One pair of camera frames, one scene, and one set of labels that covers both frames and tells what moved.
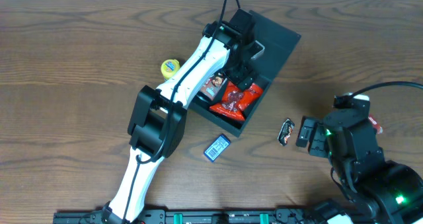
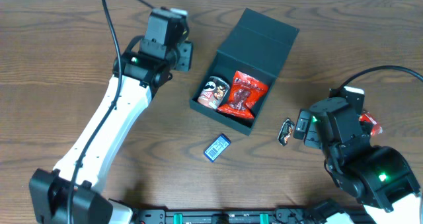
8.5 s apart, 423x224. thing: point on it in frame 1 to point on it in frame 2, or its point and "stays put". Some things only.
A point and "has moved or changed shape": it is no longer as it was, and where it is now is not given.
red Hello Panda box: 375,123 stays put
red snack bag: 234,100 has moved or changed shape
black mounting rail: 217,216 stays put
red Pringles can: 213,87 has moved or changed shape
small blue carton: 217,147 stays put
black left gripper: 240,74 to 184,57
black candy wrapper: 285,131 stays put
